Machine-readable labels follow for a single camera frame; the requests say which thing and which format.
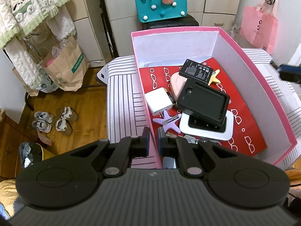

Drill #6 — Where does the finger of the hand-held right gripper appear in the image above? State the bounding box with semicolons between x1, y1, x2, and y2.
279;63;301;84

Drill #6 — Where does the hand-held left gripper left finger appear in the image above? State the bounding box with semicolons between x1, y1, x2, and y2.
71;127;150;179

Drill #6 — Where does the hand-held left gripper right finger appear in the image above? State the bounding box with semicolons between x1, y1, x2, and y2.
158;127;238;179

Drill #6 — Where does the purple star hair clip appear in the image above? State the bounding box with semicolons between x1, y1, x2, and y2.
152;109;182;134

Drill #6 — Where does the white charger plug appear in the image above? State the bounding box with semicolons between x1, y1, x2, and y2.
144;87;174;117

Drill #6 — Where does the black gold AA battery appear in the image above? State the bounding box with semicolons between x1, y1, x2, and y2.
164;88;176;104

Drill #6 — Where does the black router back cover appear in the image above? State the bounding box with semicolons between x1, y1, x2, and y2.
176;78;230;126

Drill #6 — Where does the pink rounded square case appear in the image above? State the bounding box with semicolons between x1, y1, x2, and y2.
169;73;189;99

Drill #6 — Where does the white pocket wifi router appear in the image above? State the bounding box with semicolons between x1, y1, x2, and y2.
179;112;234;142

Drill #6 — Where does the yellow star hair clip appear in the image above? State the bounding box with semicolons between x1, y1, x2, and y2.
208;69;223;85

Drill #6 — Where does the labelled phone battery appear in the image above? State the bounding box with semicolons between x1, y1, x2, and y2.
179;59;214;85

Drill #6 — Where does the pink cardboard box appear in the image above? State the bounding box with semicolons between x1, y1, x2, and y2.
130;27;298;169

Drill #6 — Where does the striped tablecloth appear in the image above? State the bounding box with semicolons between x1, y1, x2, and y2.
95;48;301;170

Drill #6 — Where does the pink tote bag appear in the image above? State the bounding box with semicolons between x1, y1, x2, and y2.
240;0;279;54

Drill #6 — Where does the brown fleece shoe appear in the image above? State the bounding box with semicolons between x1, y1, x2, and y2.
56;107;79;122
55;118;73;136

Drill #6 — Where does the yellow waste bin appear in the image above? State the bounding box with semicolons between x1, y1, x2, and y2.
35;144;57;165

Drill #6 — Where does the paper slip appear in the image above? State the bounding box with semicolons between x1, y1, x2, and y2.
38;132;52;145

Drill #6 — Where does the brown paper bag green label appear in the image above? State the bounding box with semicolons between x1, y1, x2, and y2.
42;36;90;92

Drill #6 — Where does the grey white sneaker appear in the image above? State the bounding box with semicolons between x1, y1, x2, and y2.
34;111;54;123
32;120;52;133

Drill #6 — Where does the green white plastic bag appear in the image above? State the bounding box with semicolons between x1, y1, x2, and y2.
35;68;59;93

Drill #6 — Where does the beige wardrobe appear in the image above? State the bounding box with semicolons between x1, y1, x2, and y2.
99;0;245;58

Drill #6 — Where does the black suitcase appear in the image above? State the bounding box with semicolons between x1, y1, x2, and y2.
141;14;200;31

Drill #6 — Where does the black clothes rack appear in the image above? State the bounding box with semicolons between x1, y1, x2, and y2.
25;0;118;111

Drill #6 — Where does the teal felt handbag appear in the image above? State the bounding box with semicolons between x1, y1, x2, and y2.
135;0;188;21

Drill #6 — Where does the plain brown paper bag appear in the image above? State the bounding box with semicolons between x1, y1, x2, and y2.
12;66;39;97

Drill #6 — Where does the wooden nightstand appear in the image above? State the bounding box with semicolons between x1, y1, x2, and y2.
0;108;24;182

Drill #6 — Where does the person's left leg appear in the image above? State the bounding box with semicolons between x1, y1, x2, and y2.
0;179;24;219

